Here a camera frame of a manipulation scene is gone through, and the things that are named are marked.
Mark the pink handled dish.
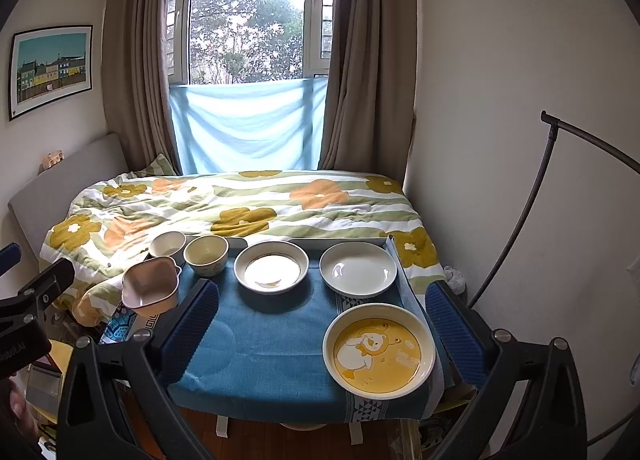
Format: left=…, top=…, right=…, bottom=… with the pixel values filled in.
left=122, top=256, right=182, bottom=318

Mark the yellow bear plate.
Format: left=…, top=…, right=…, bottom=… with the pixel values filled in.
left=322, top=303, right=437, bottom=400

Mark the white bowl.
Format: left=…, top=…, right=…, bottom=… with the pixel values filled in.
left=149, top=231, right=186, bottom=266

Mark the cream yellow bowl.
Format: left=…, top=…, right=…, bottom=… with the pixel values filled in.
left=183, top=235, right=229, bottom=278

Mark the white duck print plate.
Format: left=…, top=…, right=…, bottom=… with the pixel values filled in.
left=233, top=241, right=309, bottom=295

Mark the plain white plate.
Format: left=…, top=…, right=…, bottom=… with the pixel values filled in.
left=319, top=242, right=397, bottom=298

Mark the person left hand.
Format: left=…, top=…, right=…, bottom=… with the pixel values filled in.
left=1, top=379, right=39, bottom=444

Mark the grey bed headboard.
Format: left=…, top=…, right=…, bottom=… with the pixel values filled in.
left=8, top=134, right=129, bottom=259

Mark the floral striped duvet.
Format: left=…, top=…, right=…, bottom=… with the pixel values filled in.
left=39, top=171, right=444, bottom=327

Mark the blue patterned table cloth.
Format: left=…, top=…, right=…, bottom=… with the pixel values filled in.
left=98, top=237, right=457, bottom=424

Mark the small pink figurine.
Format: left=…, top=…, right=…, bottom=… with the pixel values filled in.
left=41, top=150, right=64, bottom=171

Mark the green striped pillow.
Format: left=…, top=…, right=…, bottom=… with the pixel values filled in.
left=127, top=153, right=177, bottom=179

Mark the white tray table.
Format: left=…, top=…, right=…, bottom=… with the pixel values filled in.
left=228, top=235, right=387, bottom=251

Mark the framed houses picture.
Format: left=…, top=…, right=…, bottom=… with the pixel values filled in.
left=9, top=25, right=93, bottom=122

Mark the black curved floor lamp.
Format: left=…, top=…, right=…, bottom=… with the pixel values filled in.
left=466, top=110, right=640, bottom=448

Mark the light blue window cloth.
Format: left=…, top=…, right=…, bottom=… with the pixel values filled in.
left=169, top=77, right=328, bottom=175

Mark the right brown curtain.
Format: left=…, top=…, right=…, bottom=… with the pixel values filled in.
left=319, top=0, right=418, bottom=183

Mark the brown curtain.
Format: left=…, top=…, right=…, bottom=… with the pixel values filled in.
left=101, top=0, right=180, bottom=171
left=319, top=0, right=418, bottom=183

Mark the left brown curtain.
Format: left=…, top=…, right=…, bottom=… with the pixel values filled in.
left=101, top=0, right=180, bottom=171

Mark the white framed window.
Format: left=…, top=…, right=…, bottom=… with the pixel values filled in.
left=166, top=0, right=334, bottom=85

